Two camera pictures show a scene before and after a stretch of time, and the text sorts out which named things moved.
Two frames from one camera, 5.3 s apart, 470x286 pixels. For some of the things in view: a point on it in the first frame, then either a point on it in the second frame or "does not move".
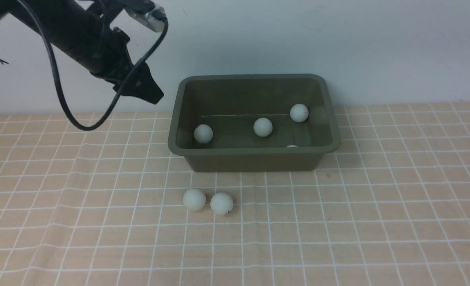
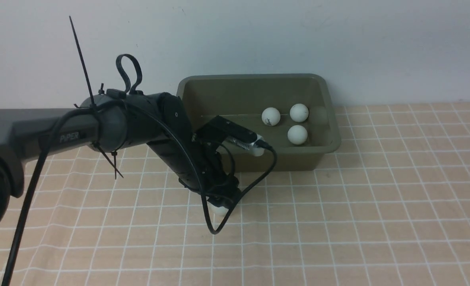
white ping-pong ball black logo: (263, 127) -> (270, 116)
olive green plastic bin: (253, 122) does not move
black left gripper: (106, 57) -> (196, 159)
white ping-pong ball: (299, 113) does not move
